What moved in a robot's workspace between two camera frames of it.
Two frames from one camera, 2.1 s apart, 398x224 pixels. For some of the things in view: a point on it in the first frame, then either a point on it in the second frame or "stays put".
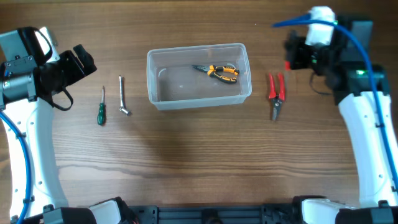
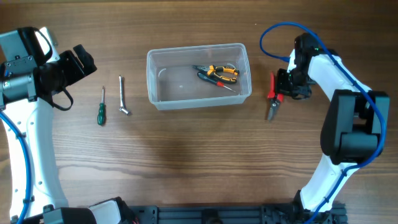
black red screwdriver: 287,65 -> 207,78
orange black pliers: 220,73 stays put
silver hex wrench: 122,108 stays put
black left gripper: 77,73 stays put
